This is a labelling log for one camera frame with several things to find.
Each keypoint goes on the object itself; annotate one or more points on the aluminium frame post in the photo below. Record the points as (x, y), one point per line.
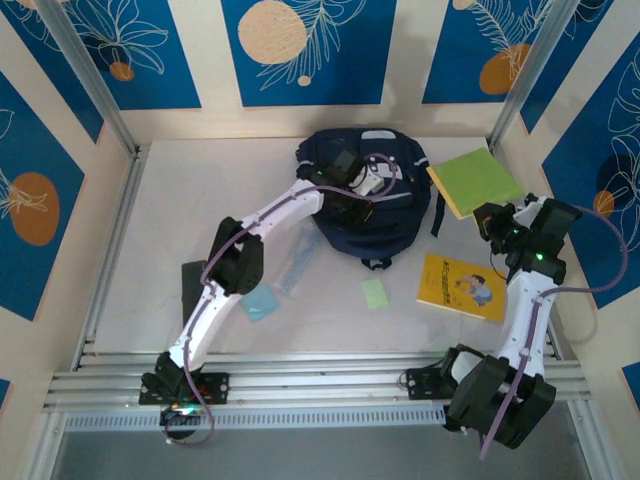
(530, 75)
(85, 75)

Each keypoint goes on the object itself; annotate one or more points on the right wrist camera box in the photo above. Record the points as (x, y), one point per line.
(562, 217)

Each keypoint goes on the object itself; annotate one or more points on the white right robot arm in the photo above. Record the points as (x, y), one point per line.
(520, 320)

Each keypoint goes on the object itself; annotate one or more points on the navy blue student backpack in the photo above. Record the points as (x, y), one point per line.
(385, 235)

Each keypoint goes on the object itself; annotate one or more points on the black controller board with leds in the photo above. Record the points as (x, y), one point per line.
(181, 414)

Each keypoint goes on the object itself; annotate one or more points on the green notebook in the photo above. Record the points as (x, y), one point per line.
(472, 180)

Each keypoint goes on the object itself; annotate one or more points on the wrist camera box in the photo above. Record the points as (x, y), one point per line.
(372, 182)
(562, 217)

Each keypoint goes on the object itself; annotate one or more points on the green sticky note pad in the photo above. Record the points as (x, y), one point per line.
(375, 294)

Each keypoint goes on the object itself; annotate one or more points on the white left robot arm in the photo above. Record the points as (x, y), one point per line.
(300, 207)

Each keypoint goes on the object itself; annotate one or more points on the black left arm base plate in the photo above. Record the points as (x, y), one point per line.
(215, 387)

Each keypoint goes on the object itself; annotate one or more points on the blue sticky note pad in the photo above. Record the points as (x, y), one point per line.
(260, 304)

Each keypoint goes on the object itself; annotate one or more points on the yellow picture book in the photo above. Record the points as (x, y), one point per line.
(460, 290)

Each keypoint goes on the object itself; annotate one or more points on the black pencil case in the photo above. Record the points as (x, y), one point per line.
(191, 285)

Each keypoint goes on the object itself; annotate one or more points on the aluminium frame rail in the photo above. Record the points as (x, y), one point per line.
(310, 380)

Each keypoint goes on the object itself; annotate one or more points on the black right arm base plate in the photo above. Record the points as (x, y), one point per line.
(425, 382)

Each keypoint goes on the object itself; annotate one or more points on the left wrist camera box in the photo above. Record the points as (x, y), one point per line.
(372, 182)

